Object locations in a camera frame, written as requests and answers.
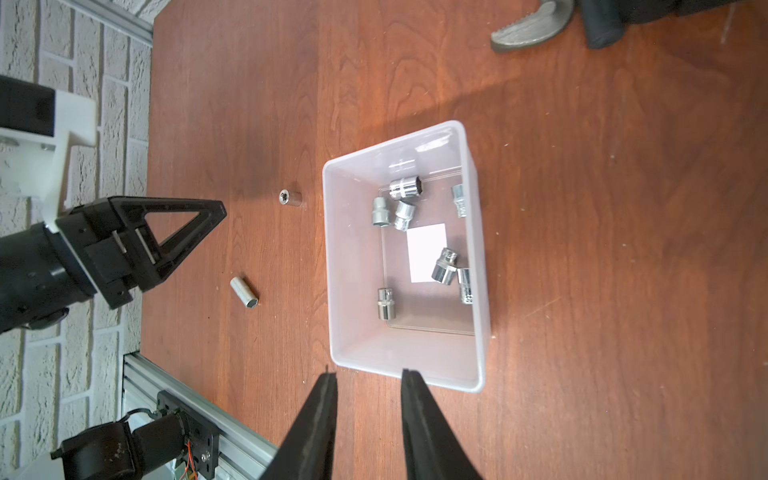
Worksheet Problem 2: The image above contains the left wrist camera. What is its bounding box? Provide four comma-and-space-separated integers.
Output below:
1, 76, 97, 233

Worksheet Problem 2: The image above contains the aluminium rail frame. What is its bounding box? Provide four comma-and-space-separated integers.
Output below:
122, 353, 277, 479

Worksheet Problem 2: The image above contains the short silver socket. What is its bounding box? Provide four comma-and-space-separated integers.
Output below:
377, 288, 396, 321

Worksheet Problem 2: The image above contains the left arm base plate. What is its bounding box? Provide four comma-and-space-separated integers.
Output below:
157, 390, 223, 479

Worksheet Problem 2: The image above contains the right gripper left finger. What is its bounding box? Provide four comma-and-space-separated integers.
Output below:
260, 372, 338, 480

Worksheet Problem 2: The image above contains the black plastic tool case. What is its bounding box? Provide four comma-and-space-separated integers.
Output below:
616, 0, 735, 24

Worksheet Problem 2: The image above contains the translucent plastic storage box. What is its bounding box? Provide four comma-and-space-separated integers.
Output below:
322, 120, 491, 393

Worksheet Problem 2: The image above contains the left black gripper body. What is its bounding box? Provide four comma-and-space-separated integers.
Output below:
1, 200, 150, 333

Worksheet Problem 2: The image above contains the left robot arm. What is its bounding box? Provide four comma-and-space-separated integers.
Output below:
1, 196, 226, 479

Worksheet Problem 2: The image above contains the white label in box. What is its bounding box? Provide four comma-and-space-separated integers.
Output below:
406, 223, 447, 283

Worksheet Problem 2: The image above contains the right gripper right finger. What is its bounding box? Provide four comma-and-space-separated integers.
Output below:
401, 369, 482, 479

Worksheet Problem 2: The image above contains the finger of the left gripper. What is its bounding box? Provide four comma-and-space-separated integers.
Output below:
109, 196, 227, 291

